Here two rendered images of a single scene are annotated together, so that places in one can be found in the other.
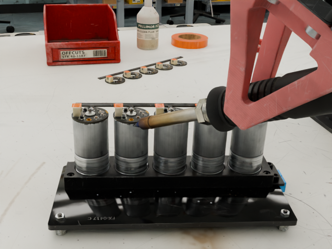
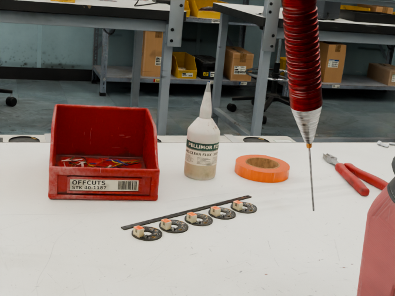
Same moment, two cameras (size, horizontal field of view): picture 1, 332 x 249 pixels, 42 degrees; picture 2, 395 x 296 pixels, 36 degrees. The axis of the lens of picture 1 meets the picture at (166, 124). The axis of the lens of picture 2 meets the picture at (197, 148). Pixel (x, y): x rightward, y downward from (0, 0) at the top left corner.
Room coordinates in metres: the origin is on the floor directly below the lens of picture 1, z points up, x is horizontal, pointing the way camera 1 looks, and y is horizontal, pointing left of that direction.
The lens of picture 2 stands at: (0.05, 0.01, 0.97)
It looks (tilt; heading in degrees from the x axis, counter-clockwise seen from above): 17 degrees down; 3
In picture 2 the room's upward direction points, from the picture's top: 6 degrees clockwise
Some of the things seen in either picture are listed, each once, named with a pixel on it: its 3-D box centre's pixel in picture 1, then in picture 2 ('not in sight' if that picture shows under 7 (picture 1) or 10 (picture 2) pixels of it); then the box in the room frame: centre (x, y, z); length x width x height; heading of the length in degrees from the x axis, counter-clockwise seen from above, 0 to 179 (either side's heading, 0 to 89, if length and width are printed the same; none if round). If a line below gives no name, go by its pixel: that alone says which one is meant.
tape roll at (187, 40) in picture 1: (189, 40); (261, 168); (0.69, -0.03, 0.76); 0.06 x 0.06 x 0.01
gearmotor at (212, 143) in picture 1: (209, 145); not in sight; (0.27, -0.03, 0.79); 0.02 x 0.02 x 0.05
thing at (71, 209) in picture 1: (170, 196); not in sight; (0.25, -0.01, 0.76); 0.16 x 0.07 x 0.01; 95
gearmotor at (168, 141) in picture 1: (170, 145); not in sight; (0.27, 0.00, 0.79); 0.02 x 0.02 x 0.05
